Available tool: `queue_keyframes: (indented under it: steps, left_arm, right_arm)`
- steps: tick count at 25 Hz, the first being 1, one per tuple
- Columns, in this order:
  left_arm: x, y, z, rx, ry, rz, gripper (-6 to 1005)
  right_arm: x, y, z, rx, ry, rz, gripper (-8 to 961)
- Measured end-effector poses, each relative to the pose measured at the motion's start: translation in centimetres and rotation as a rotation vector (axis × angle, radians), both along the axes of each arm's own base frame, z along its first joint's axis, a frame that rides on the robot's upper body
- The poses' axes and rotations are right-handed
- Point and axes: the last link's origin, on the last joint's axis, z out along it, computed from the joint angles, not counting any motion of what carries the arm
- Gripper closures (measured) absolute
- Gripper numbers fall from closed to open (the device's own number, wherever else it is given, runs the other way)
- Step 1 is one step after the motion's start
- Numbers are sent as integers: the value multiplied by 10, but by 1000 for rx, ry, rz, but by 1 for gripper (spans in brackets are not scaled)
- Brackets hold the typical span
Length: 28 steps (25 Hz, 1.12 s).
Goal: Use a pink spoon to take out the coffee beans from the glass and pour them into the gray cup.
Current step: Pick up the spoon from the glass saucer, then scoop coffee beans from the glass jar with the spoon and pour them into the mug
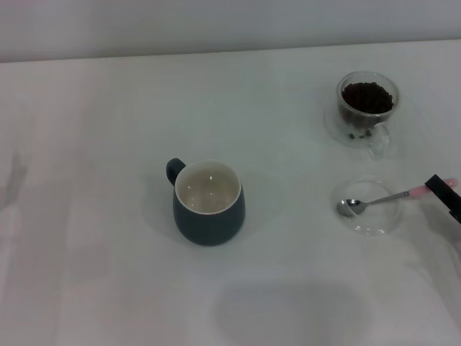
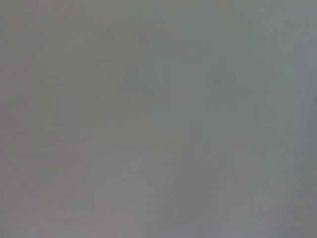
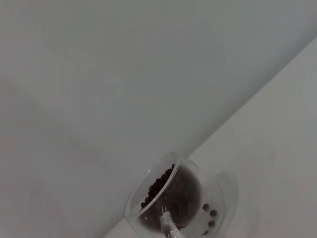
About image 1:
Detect pink handled metal spoon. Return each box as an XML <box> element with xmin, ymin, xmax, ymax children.
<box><xmin>336</xmin><ymin>177</ymin><xmax>457</xmax><ymax>218</ymax></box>

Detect small clear glass dish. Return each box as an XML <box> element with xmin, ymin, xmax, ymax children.
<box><xmin>331</xmin><ymin>176</ymin><xmax>403</xmax><ymax>237</ymax></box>

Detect dark green ceramic mug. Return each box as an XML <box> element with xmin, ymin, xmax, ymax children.
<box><xmin>166</xmin><ymin>157</ymin><xmax>247</xmax><ymax>247</ymax></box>

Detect pile of coffee beans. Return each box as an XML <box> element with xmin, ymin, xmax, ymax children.
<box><xmin>341</xmin><ymin>81</ymin><xmax>394</xmax><ymax>115</ymax></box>

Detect clear glass saucer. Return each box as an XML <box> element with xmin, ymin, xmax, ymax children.
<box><xmin>323</xmin><ymin>102</ymin><xmax>403</xmax><ymax>147</ymax></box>

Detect clear glass cup with handle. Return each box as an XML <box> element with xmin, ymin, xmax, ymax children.
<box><xmin>336</xmin><ymin>71</ymin><xmax>400</xmax><ymax>161</ymax></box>

